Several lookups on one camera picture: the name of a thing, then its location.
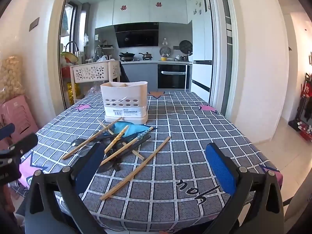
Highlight black handled spoon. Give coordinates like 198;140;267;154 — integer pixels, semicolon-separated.
71;134;116;147

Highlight long bamboo chopstick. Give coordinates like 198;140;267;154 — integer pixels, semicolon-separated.
100;136;171;201

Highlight short bamboo chopstick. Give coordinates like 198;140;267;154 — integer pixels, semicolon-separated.
104;125;129;154

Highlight blue patterned chopstick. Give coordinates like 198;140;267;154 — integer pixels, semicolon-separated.
117;130;150;151

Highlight kitchen faucet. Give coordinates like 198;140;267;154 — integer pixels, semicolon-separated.
65;41;80;54

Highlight pink cardboard box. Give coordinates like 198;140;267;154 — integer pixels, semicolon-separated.
1;95;39;149

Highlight bag of pale balls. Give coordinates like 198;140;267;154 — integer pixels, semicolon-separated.
0;56;25;104

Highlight checkered grey tablecloth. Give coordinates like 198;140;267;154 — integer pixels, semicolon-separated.
22;92;282;233

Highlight white plastic utensil caddy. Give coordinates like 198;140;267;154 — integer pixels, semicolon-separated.
100;81;148;125

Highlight white perforated storage cart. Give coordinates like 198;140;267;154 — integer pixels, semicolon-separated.
69;60;120;103

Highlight black wok on stove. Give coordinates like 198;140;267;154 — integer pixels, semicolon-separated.
119;52;135;61

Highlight black built-in oven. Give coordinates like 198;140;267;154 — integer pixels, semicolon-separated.
157;64;187;89

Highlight small pot on stove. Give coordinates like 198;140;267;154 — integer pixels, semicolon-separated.
140;52;153;60

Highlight white refrigerator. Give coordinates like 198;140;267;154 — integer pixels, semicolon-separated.
187;0;213;103

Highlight black range hood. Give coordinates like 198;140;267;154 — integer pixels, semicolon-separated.
114;22;159;48

